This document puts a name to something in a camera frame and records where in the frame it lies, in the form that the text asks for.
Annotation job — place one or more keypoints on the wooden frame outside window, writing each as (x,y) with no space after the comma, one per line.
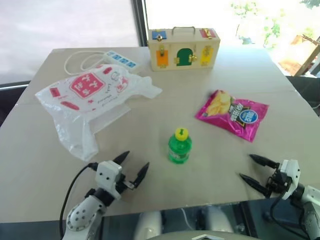
(303,53)

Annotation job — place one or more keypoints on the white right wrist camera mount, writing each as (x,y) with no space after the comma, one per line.
(291,172)

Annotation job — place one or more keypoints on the pink potato chips bag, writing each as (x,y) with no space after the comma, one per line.
(232,112)

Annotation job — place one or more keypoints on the pale rounded shape under table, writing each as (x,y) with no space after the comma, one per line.
(218,218)
(150,225)

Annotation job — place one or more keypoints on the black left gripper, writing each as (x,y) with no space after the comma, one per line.
(123,185)

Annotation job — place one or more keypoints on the grey robot torso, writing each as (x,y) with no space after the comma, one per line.
(205,236)

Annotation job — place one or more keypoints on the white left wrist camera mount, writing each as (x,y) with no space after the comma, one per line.
(108,175)

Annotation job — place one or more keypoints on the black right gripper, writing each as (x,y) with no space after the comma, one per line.
(277,183)

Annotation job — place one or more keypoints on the dark window frame post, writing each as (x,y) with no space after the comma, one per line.
(140,22)

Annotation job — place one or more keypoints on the white red-printed plastic bag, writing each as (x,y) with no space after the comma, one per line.
(85,100)

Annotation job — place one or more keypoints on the white blue-socket power strip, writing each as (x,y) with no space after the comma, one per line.
(122,60)

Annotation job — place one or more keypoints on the green bottle with yellow cap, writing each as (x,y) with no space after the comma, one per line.
(179,148)

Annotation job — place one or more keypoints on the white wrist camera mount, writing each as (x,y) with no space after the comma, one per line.
(291,172)
(108,175)

